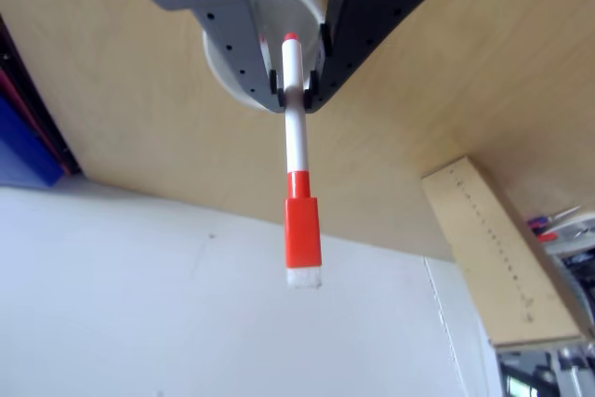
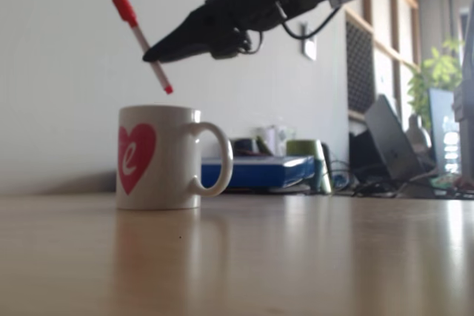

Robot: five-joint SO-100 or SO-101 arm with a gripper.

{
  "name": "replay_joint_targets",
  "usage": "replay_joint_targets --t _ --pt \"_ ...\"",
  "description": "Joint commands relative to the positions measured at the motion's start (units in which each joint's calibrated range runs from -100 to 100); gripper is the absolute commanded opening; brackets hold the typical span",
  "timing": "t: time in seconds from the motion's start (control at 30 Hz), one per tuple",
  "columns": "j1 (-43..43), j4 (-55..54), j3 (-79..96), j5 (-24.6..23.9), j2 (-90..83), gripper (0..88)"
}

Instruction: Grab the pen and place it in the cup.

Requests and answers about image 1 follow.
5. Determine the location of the white marker pen red cap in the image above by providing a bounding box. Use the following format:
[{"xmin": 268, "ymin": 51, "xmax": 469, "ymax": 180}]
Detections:
[{"xmin": 281, "ymin": 32, "xmax": 324, "ymax": 289}]

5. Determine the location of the white mug with pink print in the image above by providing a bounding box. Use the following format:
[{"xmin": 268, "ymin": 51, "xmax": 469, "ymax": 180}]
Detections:
[{"xmin": 200, "ymin": 0, "xmax": 327, "ymax": 113}]

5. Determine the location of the blue box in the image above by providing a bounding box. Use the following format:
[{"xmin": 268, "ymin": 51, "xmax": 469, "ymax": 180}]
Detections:
[{"xmin": 0, "ymin": 89, "xmax": 65, "ymax": 190}]

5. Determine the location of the wooden board with holes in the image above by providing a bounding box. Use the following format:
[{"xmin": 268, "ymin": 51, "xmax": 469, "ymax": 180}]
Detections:
[{"xmin": 420, "ymin": 157, "xmax": 595, "ymax": 351}]

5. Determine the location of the grey metal rack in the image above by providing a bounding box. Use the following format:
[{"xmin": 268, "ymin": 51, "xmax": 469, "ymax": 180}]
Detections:
[{"xmin": 496, "ymin": 340, "xmax": 595, "ymax": 397}]

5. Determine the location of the red handled tool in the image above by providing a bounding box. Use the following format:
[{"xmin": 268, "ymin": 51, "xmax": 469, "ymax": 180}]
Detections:
[{"xmin": 535, "ymin": 228, "xmax": 563, "ymax": 245}]

